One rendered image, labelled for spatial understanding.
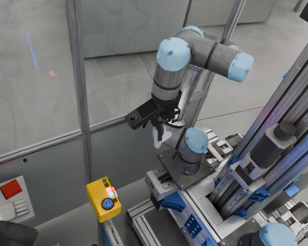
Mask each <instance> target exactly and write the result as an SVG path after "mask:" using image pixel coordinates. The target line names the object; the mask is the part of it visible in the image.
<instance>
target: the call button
mask: <svg viewBox="0 0 308 246"><path fill-rule="evenodd" d="M103 206H104V207H105V208H110V207H111V206H112V200H111V199H105V200H104V201H103Z"/></svg>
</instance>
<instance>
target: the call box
mask: <svg viewBox="0 0 308 246"><path fill-rule="evenodd" d="M102 179H106V180H107V182H105V183H108V184H109V186H108V187H110V188H111V191H110V192H113V196H111V197H110V196H109V193H110V192H107V190H106V188H108V187H105V186H104V184H105V183H103V182H102ZM87 194H88V196H89V199H90V201H91V203H92V205H93V208H94V210H95V212H96V215H97V217H98V219H99V221H100V223H102V222H104V221H106V220H108V219H110V218H112V217H114V216H116V215H118V214H120V213H121V204H120V202H119V200H118V198H117V196H116V194H115V192H114V190H113V188H112V186H111V184H110V182H109V180H108V178H107V177H103V178H101V179H99V180H96V181H94V182H92V183H90V184H87ZM114 198H117V200H118V201H117V202H115V203H114V202H113V199H114ZM105 199H111V200H112V206H111V207H110V208H105V207H104V206H103V201H104V200H105Z"/></svg>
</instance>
